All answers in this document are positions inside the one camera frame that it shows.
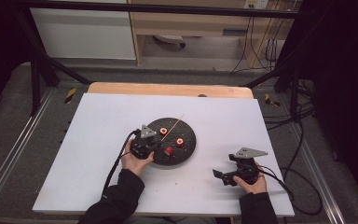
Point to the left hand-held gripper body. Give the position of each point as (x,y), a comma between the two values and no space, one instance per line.
(141,147)

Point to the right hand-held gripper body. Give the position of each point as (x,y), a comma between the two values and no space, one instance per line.
(248,171)

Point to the thin wooden skewer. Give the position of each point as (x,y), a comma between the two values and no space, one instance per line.
(173,126)

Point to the black round plate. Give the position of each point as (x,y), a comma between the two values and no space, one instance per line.
(183,155)

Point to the person's left hand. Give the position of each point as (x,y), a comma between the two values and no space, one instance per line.
(135,165)

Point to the person's right hand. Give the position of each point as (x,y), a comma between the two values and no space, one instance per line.
(254,188)

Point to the wooden table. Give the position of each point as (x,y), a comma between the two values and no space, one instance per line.
(167,90)

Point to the white chair base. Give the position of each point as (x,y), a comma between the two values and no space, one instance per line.
(169,39)

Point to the light wooden desk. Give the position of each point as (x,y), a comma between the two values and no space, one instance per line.
(183,23)

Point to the white cabinet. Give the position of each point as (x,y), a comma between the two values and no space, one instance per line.
(84,34)

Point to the white power strip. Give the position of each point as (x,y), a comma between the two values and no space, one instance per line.
(256,3)

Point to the aluminium floor rail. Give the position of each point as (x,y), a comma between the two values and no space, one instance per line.
(320,180)
(15,146)

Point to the black metal frame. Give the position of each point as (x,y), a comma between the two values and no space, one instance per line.
(167,8)

